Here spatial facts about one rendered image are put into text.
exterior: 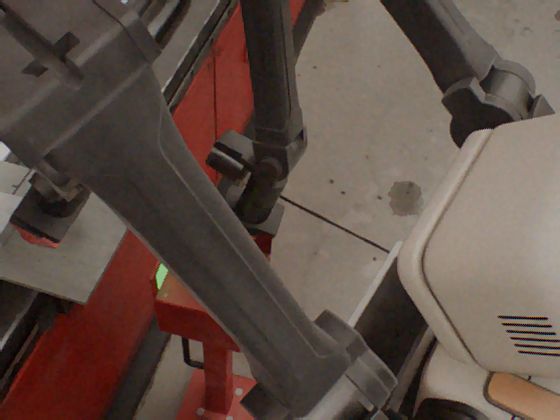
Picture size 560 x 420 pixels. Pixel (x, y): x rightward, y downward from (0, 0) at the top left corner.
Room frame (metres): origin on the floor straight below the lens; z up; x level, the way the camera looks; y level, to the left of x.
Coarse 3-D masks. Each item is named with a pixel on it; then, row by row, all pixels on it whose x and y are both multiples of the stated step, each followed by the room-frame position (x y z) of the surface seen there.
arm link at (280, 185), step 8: (248, 168) 0.66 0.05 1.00; (240, 176) 0.66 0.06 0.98; (248, 184) 0.66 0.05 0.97; (256, 184) 0.64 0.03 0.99; (280, 184) 0.65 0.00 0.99; (248, 192) 0.65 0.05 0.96; (256, 192) 0.64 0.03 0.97; (264, 192) 0.64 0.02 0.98; (272, 192) 0.64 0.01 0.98; (280, 192) 0.65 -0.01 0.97; (256, 200) 0.64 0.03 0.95; (264, 200) 0.64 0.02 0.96; (272, 200) 0.64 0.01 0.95
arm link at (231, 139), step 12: (228, 132) 0.71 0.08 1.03; (216, 144) 0.69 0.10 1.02; (228, 144) 0.68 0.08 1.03; (240, 144) 0.69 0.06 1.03; (216, 156) 0.68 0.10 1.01; (228, 156) 0.68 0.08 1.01; (240, 156) 0.67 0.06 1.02; (252, 156) 0.67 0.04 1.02; (264, 156) 0.64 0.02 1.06; (216, 168) 0.67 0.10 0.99; (228, 168) 0.66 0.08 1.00; (240, 168) 0.66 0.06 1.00; (252, 168) 0.65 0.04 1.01; (264, 168) 0.62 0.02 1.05; (276, 168) 0.62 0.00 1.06; (264, 180) 0.62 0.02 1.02; (276, 180) 0.62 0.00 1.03
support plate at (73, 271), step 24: (0, 168) 0.62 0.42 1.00; (24, 168) 0.62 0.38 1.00; (24, 192) 0.58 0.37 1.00; (96, 216) 0.55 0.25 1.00; (24, 240) 0.49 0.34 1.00; (72, 240) 0.50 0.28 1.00; (96, 240) 0.50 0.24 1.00; (120, 240) 0.51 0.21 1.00; (0, 264) 0.45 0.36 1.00; (24, 264) 0.46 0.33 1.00; (48, 264) 0.46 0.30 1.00; (72, 264) 0.46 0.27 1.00; (96, 264) 0.47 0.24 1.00; (48, 288) 0.42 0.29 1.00; (72, 288) 0.43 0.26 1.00
